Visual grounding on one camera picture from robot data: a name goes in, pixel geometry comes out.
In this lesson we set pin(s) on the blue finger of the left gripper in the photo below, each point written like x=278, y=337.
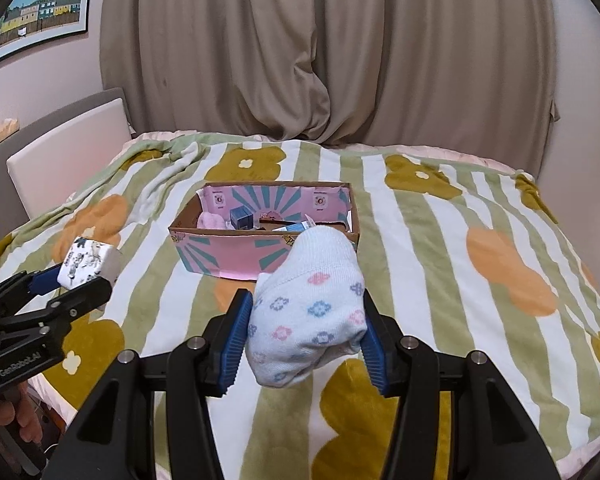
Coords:
x=77, y=302
x=44, y=282

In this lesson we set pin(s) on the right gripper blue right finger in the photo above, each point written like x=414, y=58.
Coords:
x=376, y=346

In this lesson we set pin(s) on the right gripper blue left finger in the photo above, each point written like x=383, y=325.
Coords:
x=231, y=339

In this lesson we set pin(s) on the white patterned tissue pack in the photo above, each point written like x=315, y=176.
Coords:
x=89, y=259

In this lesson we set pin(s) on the white flower sock roll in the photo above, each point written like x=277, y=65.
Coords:
x=308, y=312

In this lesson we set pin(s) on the pink fluffy sock roll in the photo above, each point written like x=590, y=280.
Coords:
x=210, y=221

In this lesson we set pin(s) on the person's left hand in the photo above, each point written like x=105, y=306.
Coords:
x=23, y=412

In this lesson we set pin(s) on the pink bed sheet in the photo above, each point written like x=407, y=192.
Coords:
x=430, y=152

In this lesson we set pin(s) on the pink patterned cardboard box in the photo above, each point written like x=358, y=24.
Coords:
x=244, y=254

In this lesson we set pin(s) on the small blue box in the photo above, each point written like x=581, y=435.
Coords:
x=241, y=218

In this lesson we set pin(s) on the small black box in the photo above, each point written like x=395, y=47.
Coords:
x=266, y=219

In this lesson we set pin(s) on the white padded headboard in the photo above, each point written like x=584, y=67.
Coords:
x=43, y=163

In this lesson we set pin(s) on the blue white flat package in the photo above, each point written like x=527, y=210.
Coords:
x=294, y=223

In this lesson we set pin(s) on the orange item on ledge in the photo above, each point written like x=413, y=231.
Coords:
x=8, y=126

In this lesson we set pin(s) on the framed town picture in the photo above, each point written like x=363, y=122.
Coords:
x=27, y=23

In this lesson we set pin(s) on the beige curtain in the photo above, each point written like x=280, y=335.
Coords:
x=474, y=76

